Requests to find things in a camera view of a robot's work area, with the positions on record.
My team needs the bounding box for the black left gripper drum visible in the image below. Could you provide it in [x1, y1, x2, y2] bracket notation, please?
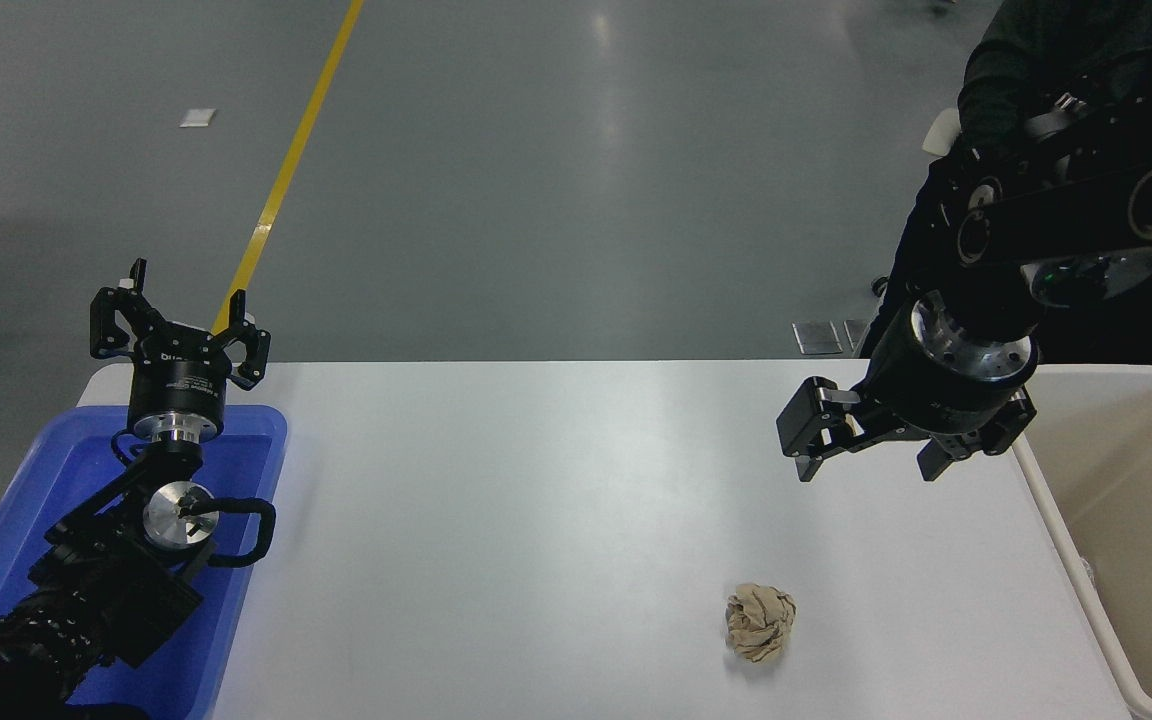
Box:
[127, 325, 235, 422]

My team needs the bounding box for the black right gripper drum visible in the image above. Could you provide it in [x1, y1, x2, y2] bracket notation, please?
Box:
[860, 304, 1033, 443]

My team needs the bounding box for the tan paper ball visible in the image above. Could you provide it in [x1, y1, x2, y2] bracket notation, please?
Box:
[724, 583, 798, 664]

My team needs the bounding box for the large metal floor plate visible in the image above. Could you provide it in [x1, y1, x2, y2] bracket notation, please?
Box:
[793, 321, 844, 356]

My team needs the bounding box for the blue plastic tray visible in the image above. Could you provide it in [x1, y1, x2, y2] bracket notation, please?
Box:
[0, 403, 289, 720]

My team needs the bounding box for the large pale bin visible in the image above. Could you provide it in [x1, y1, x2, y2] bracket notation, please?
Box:
[1011, 363, 1152, 720]

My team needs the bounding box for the person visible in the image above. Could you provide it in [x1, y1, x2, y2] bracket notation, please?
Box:
[856, 0, 1152, 367]

